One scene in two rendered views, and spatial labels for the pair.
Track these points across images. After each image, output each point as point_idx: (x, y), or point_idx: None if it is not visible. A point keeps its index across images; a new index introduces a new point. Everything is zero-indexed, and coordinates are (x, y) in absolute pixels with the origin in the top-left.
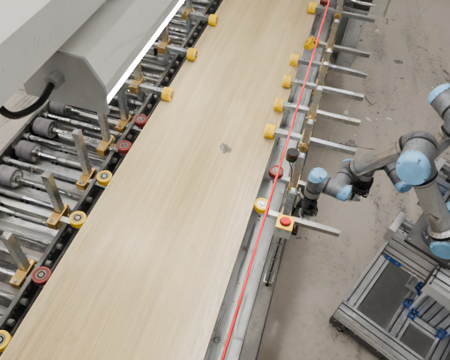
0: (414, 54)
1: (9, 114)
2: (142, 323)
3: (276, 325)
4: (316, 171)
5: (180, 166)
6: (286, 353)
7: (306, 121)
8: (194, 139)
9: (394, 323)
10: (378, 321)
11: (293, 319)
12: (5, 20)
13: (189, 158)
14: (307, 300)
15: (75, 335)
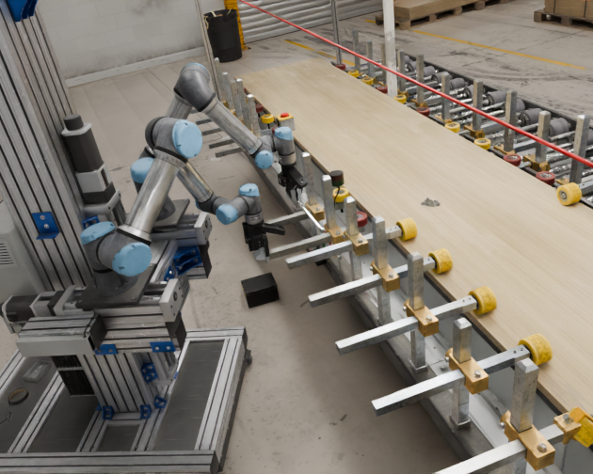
0: None
1: None
2: (342, 127)
3: (299, 328)
4: (285, 128)
5: (442, 174)
6: (276, 319)
7: None
8: (469, 193)
9: (181, 354)
10: (198, 347)
11: (286, 341)
12: None
13: (445, 181)
14: (284, 364)
15: (368, 112)
